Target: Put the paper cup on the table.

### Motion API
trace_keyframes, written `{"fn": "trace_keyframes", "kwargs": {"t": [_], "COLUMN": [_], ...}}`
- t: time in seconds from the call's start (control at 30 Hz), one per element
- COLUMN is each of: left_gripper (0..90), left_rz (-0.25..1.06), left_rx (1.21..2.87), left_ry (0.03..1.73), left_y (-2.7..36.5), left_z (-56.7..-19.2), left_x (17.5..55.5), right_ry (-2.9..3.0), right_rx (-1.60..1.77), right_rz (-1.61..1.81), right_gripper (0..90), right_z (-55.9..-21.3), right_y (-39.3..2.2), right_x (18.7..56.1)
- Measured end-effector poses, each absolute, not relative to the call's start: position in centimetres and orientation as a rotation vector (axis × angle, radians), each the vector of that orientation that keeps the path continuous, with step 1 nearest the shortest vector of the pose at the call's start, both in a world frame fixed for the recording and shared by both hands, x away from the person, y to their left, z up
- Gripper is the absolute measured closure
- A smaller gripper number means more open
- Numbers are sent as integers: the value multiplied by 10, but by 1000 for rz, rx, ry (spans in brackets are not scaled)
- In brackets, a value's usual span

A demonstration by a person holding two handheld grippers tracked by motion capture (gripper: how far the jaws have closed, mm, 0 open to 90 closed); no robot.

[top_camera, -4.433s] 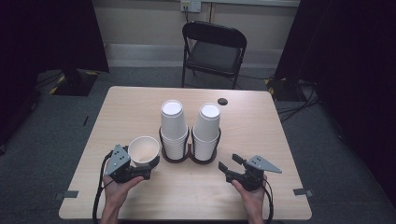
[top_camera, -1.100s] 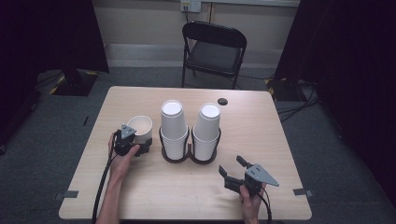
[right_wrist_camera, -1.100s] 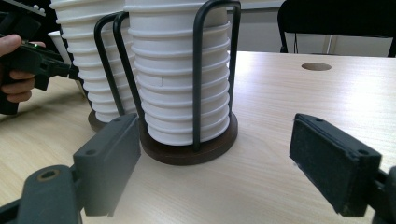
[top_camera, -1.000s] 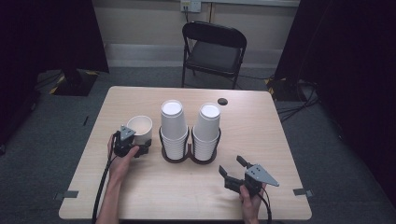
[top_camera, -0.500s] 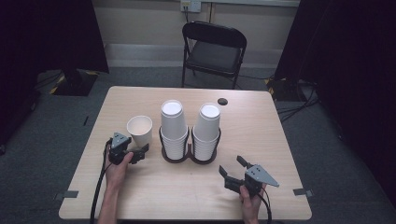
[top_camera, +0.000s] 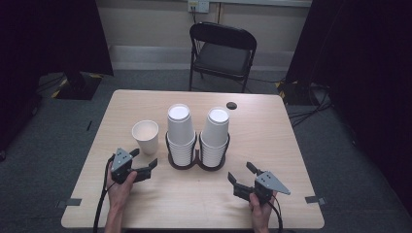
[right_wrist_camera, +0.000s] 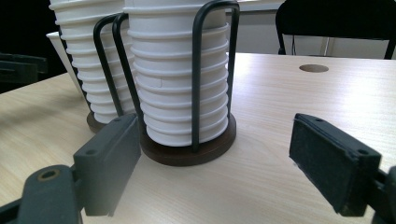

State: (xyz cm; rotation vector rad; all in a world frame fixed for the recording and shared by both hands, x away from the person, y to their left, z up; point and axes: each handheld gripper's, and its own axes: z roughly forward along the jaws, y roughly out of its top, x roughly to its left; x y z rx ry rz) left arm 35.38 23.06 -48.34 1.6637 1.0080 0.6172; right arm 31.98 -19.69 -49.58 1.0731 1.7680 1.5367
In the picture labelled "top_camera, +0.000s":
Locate person's right hand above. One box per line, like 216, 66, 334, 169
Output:
248, 191, 278, 233

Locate single white paper cup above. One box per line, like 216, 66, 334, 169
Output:
131, 119, 160, 155

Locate grey tape strip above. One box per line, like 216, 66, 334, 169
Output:
304, 195, 327, 207
55, 197, 83, 209

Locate white wall socket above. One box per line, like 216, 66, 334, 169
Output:
188, 0, 211, 14

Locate black stand base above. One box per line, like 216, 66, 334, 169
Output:
275, 81, 320, 106
51, 71, 103, 101

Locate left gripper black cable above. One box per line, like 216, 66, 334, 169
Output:
92, 154, 117, 233

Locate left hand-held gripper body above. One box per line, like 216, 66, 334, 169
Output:
110, 148, 139, 185

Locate black floor cables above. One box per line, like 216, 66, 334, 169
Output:
286, 83, 334, 128

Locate dark curtain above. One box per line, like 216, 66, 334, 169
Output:
285, 0, 412, 215
0, 0, 115, 153

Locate person's left hand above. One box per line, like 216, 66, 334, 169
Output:
106, 169, 139, 213

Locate stack of white cups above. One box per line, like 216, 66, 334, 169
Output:
199, 107, 231, 168
166, 103, 197, 167

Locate black double cup holder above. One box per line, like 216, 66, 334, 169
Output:
164, 130, 231, 172

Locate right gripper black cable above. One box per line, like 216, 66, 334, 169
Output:
266, 193, 285, 233

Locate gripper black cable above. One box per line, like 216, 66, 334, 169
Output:
92, 154, 117, 233
266, 193, 285, 233

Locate black folding chair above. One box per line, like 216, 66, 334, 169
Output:
189, 21, 258, 94

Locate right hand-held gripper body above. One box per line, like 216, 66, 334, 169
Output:
253, 171, 292, 206

